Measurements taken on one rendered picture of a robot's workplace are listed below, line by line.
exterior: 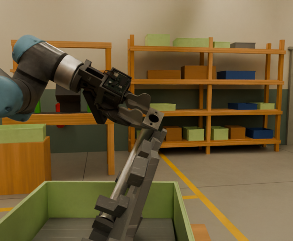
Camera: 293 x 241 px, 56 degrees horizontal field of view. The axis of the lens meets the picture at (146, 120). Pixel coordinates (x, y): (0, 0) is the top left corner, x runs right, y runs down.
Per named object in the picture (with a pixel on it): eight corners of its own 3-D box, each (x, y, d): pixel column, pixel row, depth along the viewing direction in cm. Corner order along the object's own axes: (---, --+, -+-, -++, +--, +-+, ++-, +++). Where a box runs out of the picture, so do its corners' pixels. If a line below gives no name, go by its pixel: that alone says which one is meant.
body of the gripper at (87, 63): (122, 99, 61) (72, 73, 60) (113, 120, 68) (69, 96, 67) (135, 78, 65) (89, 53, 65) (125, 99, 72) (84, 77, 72)
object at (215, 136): (280, 151, 557) (287, 37, 532) (130, 158, 507) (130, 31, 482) (264, 146, 610) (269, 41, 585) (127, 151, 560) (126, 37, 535)
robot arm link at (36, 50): (18, 66, 70) (34, 36, 69) (58, 87, 70) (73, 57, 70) (3, 60, 62) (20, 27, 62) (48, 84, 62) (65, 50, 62)
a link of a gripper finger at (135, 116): (154, 125, 62) (120, 102, 62) (146, 137, 67) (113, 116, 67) (160, 116, 64) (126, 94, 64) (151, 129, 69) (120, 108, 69)
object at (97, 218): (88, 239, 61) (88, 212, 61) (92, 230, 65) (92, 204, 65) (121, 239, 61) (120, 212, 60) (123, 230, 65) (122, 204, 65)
